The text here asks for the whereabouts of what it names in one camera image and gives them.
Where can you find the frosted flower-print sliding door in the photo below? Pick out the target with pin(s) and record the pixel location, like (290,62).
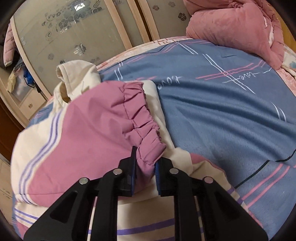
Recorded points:
(161,14)
(81,27)

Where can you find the grey folded clothes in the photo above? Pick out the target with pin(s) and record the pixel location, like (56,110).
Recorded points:
(18,64)

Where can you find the yellow crumpled cloth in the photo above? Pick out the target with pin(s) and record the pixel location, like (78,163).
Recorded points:
(11,81)

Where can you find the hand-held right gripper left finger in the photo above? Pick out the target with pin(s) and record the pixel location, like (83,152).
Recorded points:
(133,183)

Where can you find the pink and white hooded jacket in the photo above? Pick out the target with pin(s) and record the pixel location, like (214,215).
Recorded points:
(81,139)

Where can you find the pink puffer jacket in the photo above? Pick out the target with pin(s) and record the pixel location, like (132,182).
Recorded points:
(9,46)

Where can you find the blue cloth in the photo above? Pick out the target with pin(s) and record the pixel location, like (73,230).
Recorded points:
(29,78)

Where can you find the floral pillow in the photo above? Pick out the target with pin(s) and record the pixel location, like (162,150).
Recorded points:
(290,62)

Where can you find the pink rolled quilt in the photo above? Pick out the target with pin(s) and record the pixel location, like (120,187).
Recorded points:
(226,25)

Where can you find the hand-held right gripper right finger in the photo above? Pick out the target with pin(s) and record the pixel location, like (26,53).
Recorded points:
(158,180)

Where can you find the beige cabinet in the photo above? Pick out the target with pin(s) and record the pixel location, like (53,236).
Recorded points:
(4,185)

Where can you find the translucent storage box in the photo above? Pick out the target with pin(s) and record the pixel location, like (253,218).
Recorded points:
(22,90)

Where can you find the beige wardrobe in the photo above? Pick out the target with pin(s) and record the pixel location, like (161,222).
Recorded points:
(134,27)

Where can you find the blue plaid bed sheet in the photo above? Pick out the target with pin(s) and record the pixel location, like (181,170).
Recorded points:
(219,115)

